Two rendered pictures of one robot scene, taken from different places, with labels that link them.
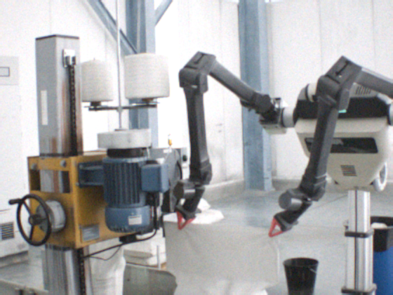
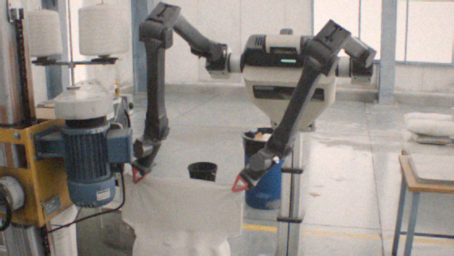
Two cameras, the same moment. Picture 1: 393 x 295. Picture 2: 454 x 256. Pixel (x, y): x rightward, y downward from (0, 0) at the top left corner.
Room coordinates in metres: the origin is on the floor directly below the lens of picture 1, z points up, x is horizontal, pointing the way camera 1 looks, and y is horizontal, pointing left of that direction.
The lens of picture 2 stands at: (0.64, 0.23, 1.61)
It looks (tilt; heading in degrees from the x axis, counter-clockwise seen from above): 14 degrees down; 342
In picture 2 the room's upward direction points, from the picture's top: 1 degrees counter-clockwise
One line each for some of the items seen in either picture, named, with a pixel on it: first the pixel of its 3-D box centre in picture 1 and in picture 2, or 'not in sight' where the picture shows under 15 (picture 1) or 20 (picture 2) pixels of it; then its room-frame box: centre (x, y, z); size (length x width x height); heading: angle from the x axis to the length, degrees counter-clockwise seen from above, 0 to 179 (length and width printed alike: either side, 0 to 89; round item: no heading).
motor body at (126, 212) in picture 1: (125, 193); (88, 164); (1.93, 0.25, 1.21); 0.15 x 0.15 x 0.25
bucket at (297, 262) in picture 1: (300, 277); (203, 178); (4.50, -0.80, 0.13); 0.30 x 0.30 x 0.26
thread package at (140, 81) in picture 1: (147, 76); (103, 30); (2.05, 0.17, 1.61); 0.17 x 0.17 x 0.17
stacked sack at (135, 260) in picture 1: (137, 253); not in sight; (5.24, 0.60, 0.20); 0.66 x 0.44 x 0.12; 55
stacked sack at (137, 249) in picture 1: (155, 242); not in sight; (5.18, 0.42, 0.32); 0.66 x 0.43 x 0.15; 147
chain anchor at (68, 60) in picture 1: (71, 58); (17, 10); (1.97, 0.43, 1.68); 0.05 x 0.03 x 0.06; 145
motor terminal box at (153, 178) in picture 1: (155, 181); (121, 149); (1.91, 0.14, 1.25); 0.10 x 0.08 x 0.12; 170
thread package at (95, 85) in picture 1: (95, 81); (40, 33); (2.20, 0.39, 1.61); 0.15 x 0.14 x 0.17; 55
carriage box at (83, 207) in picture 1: (83, 195); (36, 161); (2.09, 0.43, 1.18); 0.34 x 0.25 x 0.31; 145
